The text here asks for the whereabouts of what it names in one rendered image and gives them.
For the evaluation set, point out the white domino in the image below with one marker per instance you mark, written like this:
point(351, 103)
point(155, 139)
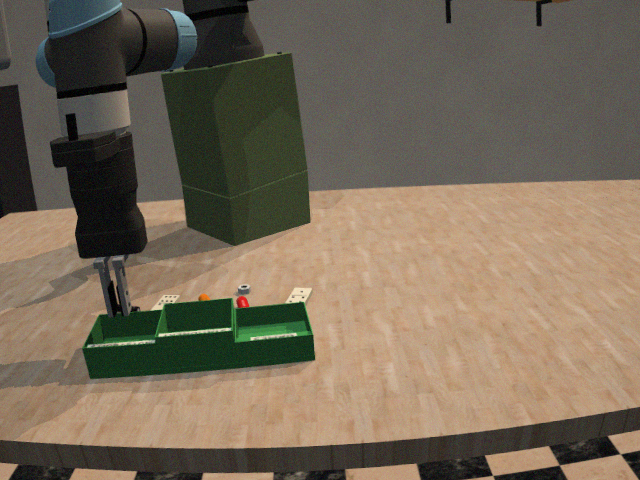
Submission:
point(166, 299)
point(300, 295)

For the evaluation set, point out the green three-compartment bin rack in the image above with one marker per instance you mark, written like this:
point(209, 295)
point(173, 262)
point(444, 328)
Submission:
point(287, 329)

